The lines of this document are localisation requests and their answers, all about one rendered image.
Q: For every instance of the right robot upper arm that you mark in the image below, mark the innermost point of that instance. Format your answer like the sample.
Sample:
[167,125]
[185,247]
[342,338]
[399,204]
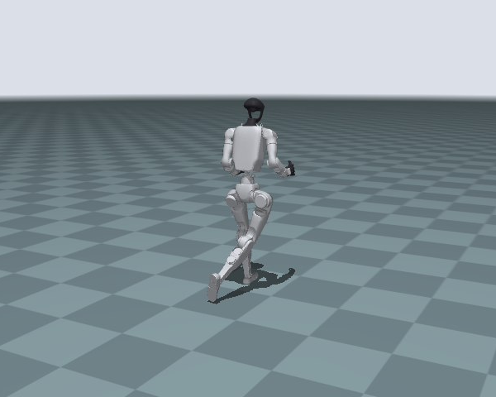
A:
[271,145]

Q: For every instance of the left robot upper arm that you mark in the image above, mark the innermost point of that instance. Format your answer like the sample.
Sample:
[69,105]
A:
[227,149]

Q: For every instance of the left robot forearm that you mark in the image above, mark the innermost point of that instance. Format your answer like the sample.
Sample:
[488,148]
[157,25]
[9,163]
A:
[232,170]

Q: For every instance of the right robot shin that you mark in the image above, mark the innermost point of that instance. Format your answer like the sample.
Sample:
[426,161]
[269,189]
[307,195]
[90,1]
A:
[236,257]

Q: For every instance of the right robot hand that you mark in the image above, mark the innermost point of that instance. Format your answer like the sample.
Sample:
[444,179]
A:
[291,168]

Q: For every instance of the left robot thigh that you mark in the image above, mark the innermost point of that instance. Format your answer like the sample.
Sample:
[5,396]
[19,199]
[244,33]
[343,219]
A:
[239,210]

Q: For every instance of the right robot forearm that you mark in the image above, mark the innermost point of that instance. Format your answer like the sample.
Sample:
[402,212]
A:
[281,170]

